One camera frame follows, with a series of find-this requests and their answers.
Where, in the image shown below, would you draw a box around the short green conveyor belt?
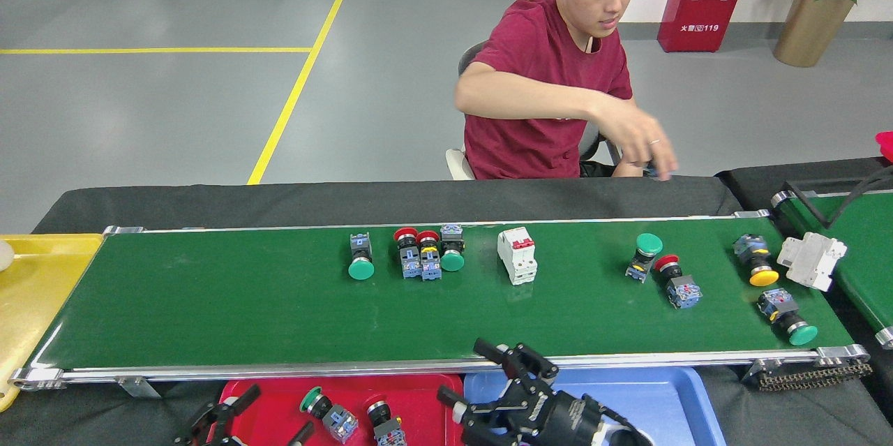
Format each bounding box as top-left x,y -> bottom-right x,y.
771,188 -> 893,350

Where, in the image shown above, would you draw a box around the blue plastic tray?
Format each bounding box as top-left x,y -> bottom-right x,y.
463,366 -> 728,446

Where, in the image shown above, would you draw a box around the white circuit breaker red levers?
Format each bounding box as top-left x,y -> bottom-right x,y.
497,226 -> 539,286

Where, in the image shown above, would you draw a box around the person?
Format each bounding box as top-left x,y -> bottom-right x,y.
445,0 -> 679,183

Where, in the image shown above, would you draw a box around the red plastic tray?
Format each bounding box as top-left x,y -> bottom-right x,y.
209,373 -> 467,446

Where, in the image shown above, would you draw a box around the yellow plastic tray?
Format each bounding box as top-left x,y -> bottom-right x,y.
0,233 -> 105,413

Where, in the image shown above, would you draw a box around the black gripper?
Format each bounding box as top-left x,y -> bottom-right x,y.
437,338 -> 609,446

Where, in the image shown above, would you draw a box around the person's right hand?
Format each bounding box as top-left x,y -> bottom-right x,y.
607,107 -> 679,183

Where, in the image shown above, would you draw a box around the black cable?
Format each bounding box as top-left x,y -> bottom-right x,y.
785,163 -> 893,230

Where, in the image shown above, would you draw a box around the red fire extinguisher box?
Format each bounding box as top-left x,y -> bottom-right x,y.
657,0 -> 756,54

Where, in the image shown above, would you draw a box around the potted plant in gold pot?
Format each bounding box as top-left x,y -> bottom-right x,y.
765,0 -> 893,68

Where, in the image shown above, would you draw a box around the long green conveyor belt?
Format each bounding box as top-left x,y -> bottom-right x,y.
8,209 -> 873,392

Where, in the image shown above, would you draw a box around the plain white circuit breaker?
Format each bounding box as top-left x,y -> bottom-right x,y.
776,232 -> 848,292

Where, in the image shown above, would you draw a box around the black conveyor drive chain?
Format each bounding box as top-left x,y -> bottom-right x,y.
743,355 -> 874,392

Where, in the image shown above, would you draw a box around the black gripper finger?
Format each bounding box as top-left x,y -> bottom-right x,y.
285,419 -> 316,446
173,383 -> 262,446

